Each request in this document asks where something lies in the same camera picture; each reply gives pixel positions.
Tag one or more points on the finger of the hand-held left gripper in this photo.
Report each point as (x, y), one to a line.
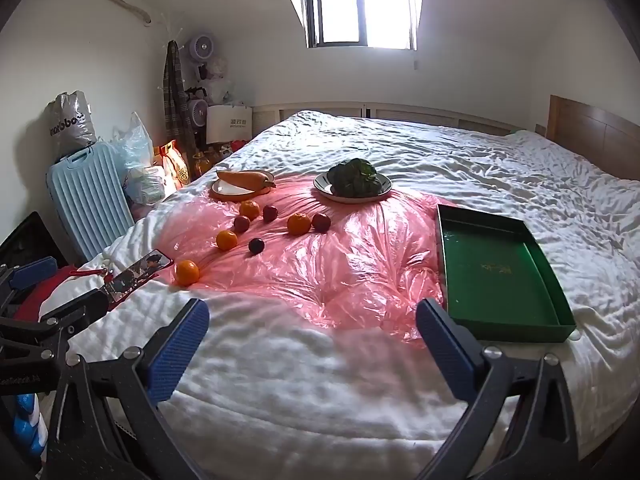
(32, 272)
(82, 306)

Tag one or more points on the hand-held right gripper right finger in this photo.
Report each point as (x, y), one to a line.
(445, 352)

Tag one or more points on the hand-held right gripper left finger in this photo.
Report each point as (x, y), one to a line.
(177, 355)

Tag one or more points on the orange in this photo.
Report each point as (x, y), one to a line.
(250, 209)
(187, 273)
(226, 240)
(298, 224)

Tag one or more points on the green rectangular tray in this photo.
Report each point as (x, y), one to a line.
(495, 270)

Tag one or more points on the dark red plum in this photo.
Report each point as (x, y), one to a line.
(241, 224)
(321, 222)
(256, 246)
(270, 213)

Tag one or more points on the red cloth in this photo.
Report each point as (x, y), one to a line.
(35, 300)

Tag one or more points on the black bag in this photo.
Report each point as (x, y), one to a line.
(25, 240)

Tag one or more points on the blue white striped object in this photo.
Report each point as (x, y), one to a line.
(25, 425)

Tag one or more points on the smartphone with red case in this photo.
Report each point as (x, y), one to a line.
(135, 275)

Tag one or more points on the light blue suitcase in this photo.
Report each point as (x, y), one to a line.
(85, 195)

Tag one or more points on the plastic bag with contents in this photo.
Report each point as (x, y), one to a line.
(145, 185)

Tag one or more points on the pink plastic sheet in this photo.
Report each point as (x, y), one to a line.
(300, 270)

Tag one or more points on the orange red printed bag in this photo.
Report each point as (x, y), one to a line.
(172, 166)

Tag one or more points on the orange rimmed white plate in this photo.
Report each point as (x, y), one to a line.
(230, 191)

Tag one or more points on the yellow oil bottle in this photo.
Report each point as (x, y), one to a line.
(201, 164)

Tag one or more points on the leafy green vegetable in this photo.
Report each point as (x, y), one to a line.
(355, 177)

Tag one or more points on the grey rimmed white plate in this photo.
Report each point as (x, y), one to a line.
(323, 187)

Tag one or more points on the red white small bag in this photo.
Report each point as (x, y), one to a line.
(238, 145)

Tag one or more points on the small white fan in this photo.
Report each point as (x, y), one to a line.
(196, 110)

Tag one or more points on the plaid scarf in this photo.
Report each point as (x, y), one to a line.
(175, 95)

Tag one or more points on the white paper bag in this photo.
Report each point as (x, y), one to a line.
(227, 125)

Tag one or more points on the wooden headboard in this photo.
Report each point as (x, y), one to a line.
(590, 135)

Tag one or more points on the hanging clear plastic bag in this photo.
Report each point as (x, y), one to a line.
(219, 72)

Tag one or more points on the small purple fan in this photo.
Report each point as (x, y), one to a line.
(202, 48)

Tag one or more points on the window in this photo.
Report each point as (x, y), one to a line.
(340, 5)

